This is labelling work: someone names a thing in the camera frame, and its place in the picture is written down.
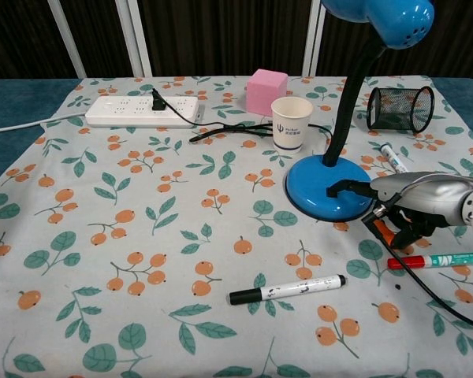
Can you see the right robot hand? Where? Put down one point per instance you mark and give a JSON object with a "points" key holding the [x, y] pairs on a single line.
{"points": [[418, 197]]}

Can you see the black capped whiteboard marker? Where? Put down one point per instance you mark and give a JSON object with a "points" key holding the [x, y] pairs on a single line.
{"points": [[291, 289]]}

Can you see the pink foam cube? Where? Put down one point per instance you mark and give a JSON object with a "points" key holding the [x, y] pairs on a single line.
{"points": [[262, 92]]}

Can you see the blue desk lamp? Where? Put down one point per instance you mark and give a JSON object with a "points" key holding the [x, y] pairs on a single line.
{"points": [[311, 185]]}

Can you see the floral patterned tablecloth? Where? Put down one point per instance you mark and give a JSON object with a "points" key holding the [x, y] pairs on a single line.
{"points": [[142, 236]]}

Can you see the teal table cover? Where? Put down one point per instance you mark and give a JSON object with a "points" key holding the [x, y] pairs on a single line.
{"points": [[8, 102]]}

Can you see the white frame post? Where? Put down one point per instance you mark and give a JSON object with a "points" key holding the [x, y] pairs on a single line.
{"points": [[313, 39], [136, 37], [67, 37]]}

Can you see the white power strip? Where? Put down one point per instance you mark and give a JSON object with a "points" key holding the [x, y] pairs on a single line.
{"points": [[118, 116]]}

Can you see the white paper cup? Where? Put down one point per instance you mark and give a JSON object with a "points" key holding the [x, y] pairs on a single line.
{"points": [[289, 126]]}

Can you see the blue capped whiteboard marker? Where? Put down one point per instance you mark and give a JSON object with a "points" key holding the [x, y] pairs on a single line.
{"points": [[392, 157]]}

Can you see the red capped green marker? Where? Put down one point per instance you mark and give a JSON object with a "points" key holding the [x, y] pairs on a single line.
{"points": [[437, 260]]}

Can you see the black mesh pen holder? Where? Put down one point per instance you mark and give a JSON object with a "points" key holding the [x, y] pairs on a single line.
{"points": [[394, 108]]}

